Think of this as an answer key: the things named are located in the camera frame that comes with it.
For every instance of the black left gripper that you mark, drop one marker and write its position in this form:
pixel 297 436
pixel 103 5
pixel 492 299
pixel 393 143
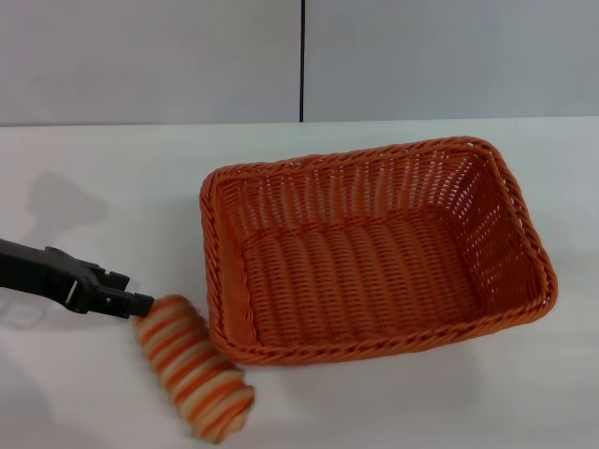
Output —
pixel 47 278

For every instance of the orange white striped bread toy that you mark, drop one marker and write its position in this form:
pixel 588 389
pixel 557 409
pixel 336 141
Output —
pixel 192 365

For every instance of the orange woven plastic basket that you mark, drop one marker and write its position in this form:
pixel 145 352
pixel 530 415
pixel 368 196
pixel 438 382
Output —
pixel 374 262

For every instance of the black vertical wall strip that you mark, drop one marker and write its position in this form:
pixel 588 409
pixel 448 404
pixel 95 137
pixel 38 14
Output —
pixel 302 61

